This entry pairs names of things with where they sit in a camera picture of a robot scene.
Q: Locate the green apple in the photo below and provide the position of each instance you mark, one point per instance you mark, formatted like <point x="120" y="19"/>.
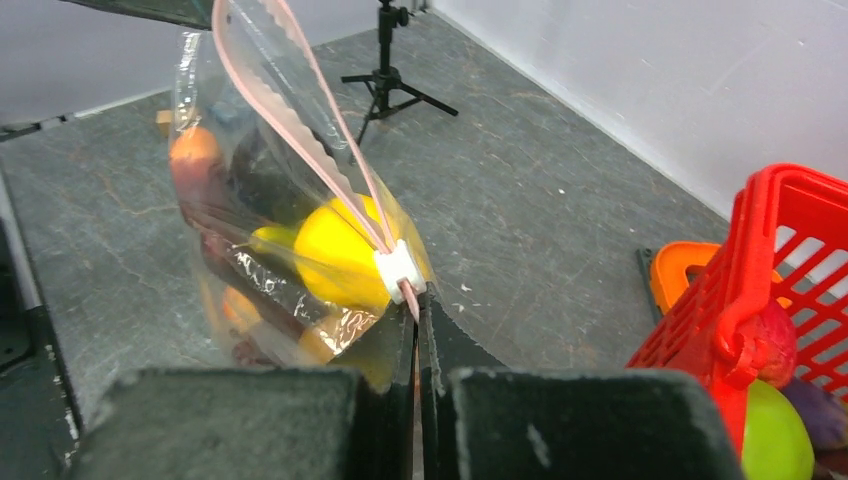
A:
<point x="776" y="444"/>

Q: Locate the orange plastic handle piece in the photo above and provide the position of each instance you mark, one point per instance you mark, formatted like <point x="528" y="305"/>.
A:
<point x="670" y="270"/>

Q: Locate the orange fruit with leaf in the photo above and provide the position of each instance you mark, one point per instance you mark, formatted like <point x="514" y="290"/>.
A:
<point x="197" y="168"/>

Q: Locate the clear zip top bag pink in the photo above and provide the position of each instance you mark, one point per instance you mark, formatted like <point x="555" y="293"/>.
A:
<point x="252" y="80"/>

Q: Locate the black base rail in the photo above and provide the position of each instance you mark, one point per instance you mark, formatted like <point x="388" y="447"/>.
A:
<point x="39" y="419"/>

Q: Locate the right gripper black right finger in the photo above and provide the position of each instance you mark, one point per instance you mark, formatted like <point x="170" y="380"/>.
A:
<point x="483" y="420"/>

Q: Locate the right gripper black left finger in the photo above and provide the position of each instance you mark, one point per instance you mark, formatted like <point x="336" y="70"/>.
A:
<point x="350" y="419"/>

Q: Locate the red plastic basket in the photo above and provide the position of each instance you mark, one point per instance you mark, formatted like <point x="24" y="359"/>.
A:
<point x="787" y="241"/>

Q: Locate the purple eggplant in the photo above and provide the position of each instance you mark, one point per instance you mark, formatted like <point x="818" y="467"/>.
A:
<point x="823" y="414"/>

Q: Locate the small wooden block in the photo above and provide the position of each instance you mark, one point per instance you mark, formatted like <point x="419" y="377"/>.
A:
<point x="163" y="122"/>

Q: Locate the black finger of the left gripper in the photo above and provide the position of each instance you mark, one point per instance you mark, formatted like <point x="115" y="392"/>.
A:
<point x="195" y="14"/>

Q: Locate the yellow bell pepper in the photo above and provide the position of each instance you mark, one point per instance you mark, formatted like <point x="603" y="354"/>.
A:
<point x="331" y="254"/>

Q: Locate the black tripod stand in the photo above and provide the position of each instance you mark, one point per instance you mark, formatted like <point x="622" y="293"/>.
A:
<point x="386" y="78"/>

